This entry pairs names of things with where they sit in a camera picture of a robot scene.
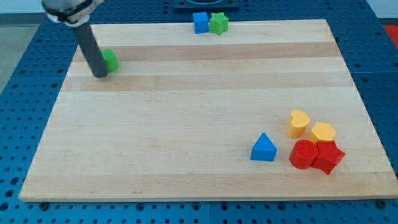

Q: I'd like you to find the green cylinder block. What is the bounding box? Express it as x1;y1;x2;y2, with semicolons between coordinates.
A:
101;49;119;72

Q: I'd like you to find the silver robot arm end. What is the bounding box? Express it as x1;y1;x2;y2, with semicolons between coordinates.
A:
41;0;104;27

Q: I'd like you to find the blue cube block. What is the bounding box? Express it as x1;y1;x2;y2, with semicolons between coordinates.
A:
192;12;209;34

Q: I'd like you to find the wooden board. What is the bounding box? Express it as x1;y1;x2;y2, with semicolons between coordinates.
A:
19;19;397;202

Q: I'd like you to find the blue triangle block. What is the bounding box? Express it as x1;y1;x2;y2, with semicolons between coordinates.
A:
250;133;277;162

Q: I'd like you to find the green star block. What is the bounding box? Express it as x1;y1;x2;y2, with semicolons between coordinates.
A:
209;12;229;35

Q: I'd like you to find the yellow heart block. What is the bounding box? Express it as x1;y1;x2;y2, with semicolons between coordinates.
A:
287;110;311;138

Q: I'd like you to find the red cylinder block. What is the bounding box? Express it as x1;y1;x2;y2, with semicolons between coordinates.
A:
289;139;318;170

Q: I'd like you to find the yellow hexagon block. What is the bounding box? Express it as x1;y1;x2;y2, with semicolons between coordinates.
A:
307;123;336;144

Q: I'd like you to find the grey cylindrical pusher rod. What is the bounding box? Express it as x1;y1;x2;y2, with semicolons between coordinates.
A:
72;22;109;78

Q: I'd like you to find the red star block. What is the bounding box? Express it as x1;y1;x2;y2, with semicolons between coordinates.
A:
311;141;345;175

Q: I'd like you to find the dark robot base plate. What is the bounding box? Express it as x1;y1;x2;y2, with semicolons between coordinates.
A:
172;0;239;11

